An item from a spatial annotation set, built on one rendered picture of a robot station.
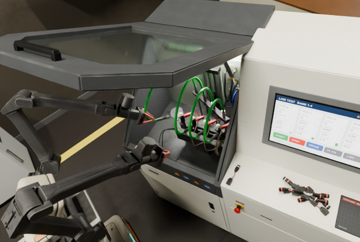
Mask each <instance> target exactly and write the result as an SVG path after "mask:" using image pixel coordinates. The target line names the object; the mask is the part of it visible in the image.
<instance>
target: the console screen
mask: <svg viewBox="0 0 360 242"><path fill-rule="evenodd" d="M262 143H264V144H267V145H270V146H273V147H276V148H280V149H283V150H286V151H289V152H292V153H295V154H298V155H302V156H305V157H308V158H311V159H314V160H317V161H320V162H324V163H327V164H330V165H333V166H336V167H339V168H342V169H345V170H349V171H352V172H355V173H358V174H360V104H357V103H351V102H347V101H342V100H337V99H332V98H329V97H324V96H319V95H314V94H309V93H305V92H300V91H296V90H292V89H286V88H282V87H277V86H272V85H270V86H269V92H268V100H267V107H266V114H265V122H264V130H263V134H262Z"/></svg>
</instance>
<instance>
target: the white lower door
mask: <svg viewBox="0 0 360 242"><path fill-rule="evenodd" d="M140 169H141V170H142V171H143V173H144V174H145V175H146V177H147V178H148V180H149V181H150V182H151V184H152V185H153V187H154V188H155V189H156V192H157V193H158V194H159V195H160V196H161V197H163V198H165V199H167V200H169V201H171V202H173V203H175V204H177V205H179V206H181V207H183V208H185V209H187V210H189V211H191V212H193V213H195V214H197V215H199V216H201V217H203V218H205V219H207V220H209V221H211V222H213V223H215V224H217V225H218V226H220V227H222V228H224V229H226V230H227V229H228V228H227V225H226V220H225V217H224V214H223V210H222V206H221V202H220V198H219V197H218V196H217V195H214V194H212V193H210V192H207V191H205V190H202V189H200V188H198V187H196V186H194V185H191V184H189V183H187V182H185V181H183V180H180V179H178V178H176V177H174V176H171V175H169V174H167V173H165V172H163V171H160V170H158V169H156V168H154V167H151V166H149V165H147V164H144V165H141V167H140Z"/></svg>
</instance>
